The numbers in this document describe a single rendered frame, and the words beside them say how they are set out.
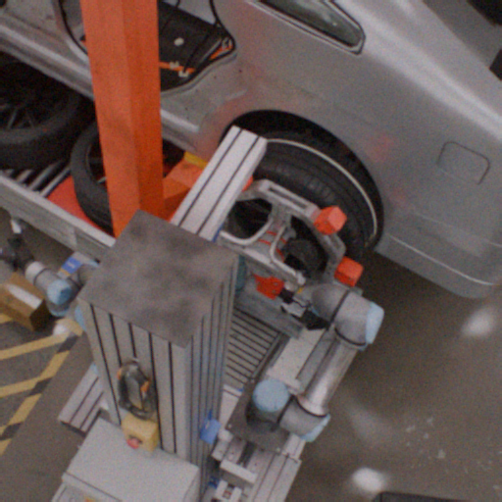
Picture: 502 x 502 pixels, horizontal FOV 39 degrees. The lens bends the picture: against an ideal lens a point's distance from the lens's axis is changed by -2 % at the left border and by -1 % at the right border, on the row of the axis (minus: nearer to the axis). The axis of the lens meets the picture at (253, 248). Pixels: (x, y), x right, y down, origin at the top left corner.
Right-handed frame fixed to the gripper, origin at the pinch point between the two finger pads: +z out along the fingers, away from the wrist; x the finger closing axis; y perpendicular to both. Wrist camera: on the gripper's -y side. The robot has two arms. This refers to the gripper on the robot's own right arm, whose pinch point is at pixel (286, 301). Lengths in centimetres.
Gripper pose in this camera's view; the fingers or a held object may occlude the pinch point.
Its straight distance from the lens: 285.8
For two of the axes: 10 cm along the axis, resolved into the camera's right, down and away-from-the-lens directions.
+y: 0.8, -5.3, -8.5
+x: -5.1, 7.1, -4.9
